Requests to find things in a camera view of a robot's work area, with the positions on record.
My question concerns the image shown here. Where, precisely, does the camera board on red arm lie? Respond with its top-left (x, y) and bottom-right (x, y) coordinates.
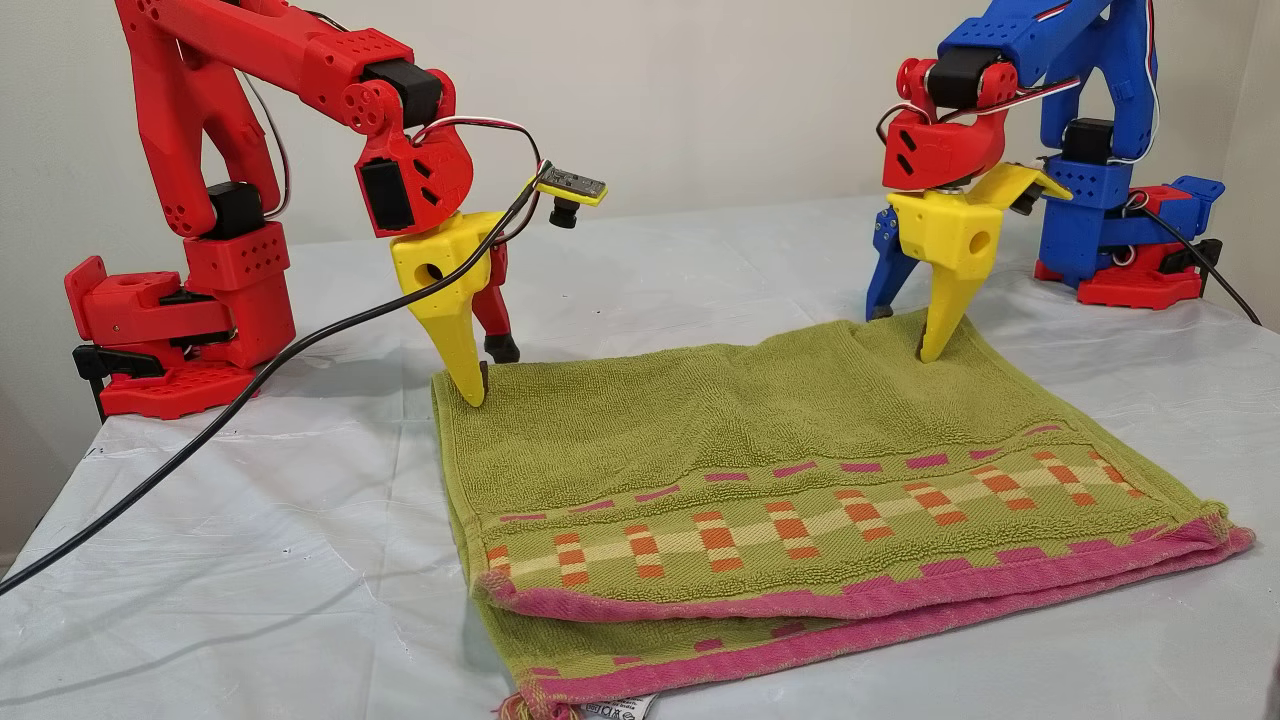
top-left (530, 163), bottom-right (610, 230)

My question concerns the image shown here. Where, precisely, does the black camera cable of red arm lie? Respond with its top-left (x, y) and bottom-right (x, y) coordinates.
top-left (0, 160), bottom-right (553, 597)

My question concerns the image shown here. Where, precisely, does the camera board on blue arm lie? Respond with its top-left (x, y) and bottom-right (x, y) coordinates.
top-left (975, 161), bottom-right (1074, 217)

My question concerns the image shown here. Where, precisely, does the white tablecloth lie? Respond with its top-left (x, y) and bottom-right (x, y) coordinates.
top-left (0, 190), bottom-right (1280, 720)

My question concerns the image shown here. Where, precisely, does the green towel with pink borders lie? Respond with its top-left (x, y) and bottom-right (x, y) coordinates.
top-left (432, 310), bottom-right (1256, 720)

